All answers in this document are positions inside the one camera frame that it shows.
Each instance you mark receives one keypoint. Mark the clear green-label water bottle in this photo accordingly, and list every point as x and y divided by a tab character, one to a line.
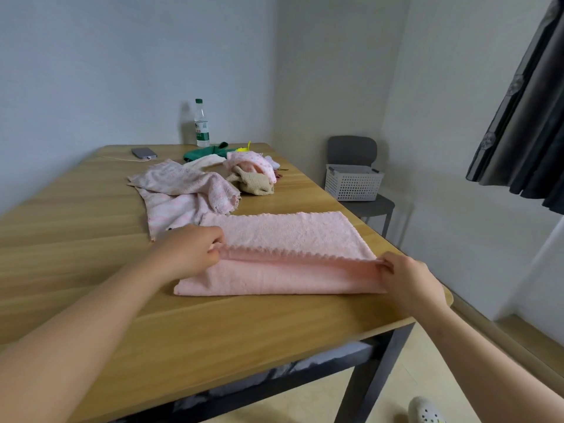
202	127

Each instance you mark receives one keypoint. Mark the person's left hand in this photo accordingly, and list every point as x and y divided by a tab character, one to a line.
189	251

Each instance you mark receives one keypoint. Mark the pale pink towel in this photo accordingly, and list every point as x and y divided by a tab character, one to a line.
176	189

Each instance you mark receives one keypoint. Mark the person's right hand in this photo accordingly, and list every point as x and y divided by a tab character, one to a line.
414	286

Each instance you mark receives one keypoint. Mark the dark grey curtain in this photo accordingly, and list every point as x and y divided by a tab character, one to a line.
528	136

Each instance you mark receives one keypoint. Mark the person's white dotted slipper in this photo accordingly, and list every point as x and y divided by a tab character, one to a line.
423	411

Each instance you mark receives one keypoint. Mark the lilac dotted white cloth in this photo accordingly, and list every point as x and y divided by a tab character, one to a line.
273	163

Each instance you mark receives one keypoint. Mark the tan brown towel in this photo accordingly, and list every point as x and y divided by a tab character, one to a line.
255	185

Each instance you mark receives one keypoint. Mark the person's right forearm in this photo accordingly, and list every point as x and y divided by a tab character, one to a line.
493	365

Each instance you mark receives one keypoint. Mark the grey chair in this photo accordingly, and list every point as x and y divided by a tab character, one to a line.
351	149

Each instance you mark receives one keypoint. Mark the small white towel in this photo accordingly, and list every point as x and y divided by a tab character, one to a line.
205	161

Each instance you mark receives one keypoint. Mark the person's left forearm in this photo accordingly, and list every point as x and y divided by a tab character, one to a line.
66	339

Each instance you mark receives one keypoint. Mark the pink dotted cloth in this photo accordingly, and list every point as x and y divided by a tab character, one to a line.
257	160

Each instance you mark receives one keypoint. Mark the salmon pink scalloped towel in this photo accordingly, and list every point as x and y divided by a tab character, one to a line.
286	233

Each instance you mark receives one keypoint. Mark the green cloth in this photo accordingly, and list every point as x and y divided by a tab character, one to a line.
205	152

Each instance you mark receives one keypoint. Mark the white plastic basket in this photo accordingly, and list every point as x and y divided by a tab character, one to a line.
353	187

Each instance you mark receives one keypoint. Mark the grey smartphone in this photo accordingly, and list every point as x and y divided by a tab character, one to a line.
144	153

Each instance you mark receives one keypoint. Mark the yellow cloth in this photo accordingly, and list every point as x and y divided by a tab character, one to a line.
243	149

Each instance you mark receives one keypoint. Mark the wooden table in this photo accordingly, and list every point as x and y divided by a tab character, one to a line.
176	339

